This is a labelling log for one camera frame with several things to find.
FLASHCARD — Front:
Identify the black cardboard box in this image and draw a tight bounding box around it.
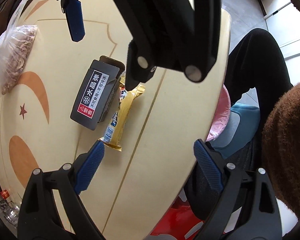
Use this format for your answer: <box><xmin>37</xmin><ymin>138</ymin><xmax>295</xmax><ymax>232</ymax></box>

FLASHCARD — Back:
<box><xmin>70</xmin><ymin>55</ymin><xmax>125</xmax><ymax>131</ymax></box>

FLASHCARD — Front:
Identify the pink lined trash bin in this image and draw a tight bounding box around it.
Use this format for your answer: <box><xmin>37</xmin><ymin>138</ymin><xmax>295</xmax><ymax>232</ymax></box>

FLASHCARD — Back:
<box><xmin>206</xmin><ymin>85</ymin><xmax>231</xmax><ymax>141</ymax></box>

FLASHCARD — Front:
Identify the blue plastic stool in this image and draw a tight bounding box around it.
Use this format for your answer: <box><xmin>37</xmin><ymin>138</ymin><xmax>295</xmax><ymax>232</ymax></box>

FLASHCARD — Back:
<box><xmin>210</xmin><ymin>103</ymin><xmax>262</xmax><ymax>159</ymax></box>

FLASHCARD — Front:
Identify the brown fuzzy sleeve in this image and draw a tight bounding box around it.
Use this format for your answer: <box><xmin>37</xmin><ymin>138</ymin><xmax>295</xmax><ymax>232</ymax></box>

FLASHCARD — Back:
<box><xmin>262</xmin><ymin>83</ymin><xmax>300</xmax><ymax>218</ymax></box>

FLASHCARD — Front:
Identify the small red cup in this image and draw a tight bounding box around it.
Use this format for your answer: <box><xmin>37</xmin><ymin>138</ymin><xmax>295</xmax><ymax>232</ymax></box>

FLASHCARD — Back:
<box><xmin>0</xmin><ymin>190</ymin><xmax>10</xmax><ymax>199</ymax></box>

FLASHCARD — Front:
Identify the red plastic stool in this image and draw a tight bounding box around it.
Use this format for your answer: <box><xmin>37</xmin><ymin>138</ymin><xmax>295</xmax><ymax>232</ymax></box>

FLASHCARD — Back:
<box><xmin>145</xmin><ymin>190</ymin><xmax>204</xmax><ymax>240</ymax></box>

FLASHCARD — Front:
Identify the plastic bag of peanuts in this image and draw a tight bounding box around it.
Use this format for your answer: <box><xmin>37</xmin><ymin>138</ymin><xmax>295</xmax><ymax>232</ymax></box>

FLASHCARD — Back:
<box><xmin>0</xmin><ymin>0</ymin><xmax>37</xmax><ymax>97</ymax></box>

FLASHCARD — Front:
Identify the glass jar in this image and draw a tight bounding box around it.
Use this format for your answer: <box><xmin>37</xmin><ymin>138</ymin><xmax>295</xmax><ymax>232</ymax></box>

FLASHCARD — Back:
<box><xmin>0</xmin><ymin>199</ymin><xmax>20</xmax><ymax>228</ymax></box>

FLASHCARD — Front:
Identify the gold snack wrapper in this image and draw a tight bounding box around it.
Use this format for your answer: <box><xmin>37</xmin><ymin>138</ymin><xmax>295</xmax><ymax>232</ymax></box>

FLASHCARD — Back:
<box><xmin>100</xmin><ymin>74</ymin><xmax>145</xmax><ymax>151</ymax></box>

